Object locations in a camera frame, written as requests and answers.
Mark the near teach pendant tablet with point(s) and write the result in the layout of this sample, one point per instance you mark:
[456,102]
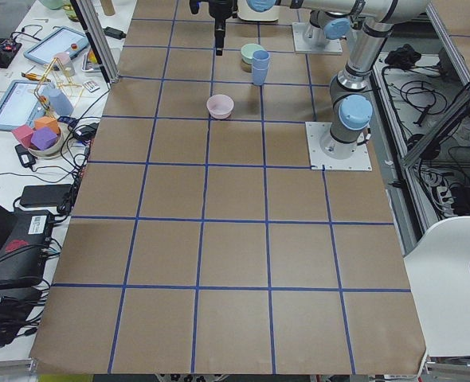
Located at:
[19,105]

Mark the pink foam block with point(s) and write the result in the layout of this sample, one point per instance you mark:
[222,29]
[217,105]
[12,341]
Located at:
[23,135]

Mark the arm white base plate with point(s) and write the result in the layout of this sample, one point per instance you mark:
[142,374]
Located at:
[309,39]
[325,153]

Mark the far teach pendant tablet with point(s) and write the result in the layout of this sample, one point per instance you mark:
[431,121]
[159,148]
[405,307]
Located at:
[61,40]

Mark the pink bowl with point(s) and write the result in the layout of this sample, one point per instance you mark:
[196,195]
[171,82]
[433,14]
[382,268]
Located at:
[220,106]

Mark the mint green bowl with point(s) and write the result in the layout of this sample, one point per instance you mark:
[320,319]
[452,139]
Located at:
[248,50]

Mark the teach pendant tablet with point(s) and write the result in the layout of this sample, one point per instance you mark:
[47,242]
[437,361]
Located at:
[61,40]
[19,105]

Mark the beige bowl with blocks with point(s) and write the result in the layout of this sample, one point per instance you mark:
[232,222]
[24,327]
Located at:
[51,152]

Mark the aluminium frame post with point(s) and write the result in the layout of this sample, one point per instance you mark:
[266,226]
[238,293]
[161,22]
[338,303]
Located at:
[94,32]

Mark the white chair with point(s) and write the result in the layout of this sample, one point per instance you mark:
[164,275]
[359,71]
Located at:
[439,275]

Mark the yellow wire stand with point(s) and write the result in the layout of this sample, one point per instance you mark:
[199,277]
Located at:
[57,75]

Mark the purple foam block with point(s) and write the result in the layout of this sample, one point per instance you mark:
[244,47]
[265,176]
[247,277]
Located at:
[43,138]

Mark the black computer box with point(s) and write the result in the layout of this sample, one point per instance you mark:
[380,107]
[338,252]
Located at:
[24,236]

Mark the orange foam block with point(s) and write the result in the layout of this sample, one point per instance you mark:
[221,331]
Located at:
[46,121]

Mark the blue cup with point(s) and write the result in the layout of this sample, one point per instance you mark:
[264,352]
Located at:
[260,59]
[259,76]

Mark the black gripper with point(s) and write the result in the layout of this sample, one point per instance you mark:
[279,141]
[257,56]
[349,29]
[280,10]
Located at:
[219,9]

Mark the black power adapter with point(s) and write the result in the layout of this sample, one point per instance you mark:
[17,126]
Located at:
[44,195]

